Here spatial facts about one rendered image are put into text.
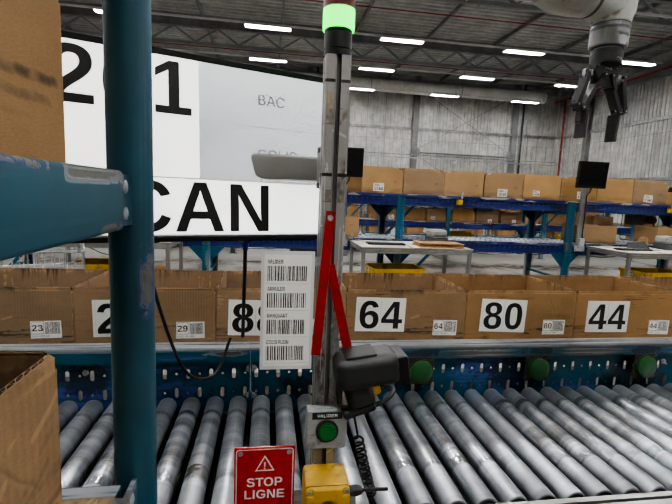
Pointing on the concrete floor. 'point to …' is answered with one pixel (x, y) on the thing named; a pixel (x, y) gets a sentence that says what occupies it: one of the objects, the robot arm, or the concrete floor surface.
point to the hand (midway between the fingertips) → (595, 131)
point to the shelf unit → (105, 180)
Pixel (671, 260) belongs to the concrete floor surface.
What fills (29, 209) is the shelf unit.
